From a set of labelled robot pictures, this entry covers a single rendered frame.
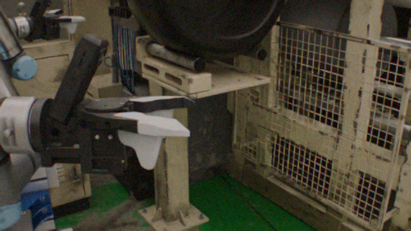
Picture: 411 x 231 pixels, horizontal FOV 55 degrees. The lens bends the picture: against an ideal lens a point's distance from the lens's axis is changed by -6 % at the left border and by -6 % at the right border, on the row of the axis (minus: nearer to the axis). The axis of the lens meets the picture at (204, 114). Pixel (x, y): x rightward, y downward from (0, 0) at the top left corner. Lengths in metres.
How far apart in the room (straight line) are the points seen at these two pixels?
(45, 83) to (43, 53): 0.13
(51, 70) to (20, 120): 1.42
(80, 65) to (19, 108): 0.10
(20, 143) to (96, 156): 0.10
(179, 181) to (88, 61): 1.54
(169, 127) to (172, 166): 1.50
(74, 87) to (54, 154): 0.09
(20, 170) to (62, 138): 0.13
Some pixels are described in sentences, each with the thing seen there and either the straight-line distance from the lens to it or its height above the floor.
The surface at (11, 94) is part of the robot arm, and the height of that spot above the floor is 1.05.
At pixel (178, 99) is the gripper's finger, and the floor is 1.06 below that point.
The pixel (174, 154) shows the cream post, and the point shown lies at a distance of 1.92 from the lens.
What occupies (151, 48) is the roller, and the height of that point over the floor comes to 0.91.
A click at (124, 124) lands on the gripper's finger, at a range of 0.45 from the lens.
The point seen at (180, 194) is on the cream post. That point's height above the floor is 0.16.
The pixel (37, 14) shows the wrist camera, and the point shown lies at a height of 1.08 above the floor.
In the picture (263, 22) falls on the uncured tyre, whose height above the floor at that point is 1.03.
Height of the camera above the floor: 1.24
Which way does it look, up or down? 21 degrees down
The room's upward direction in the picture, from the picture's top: straight up
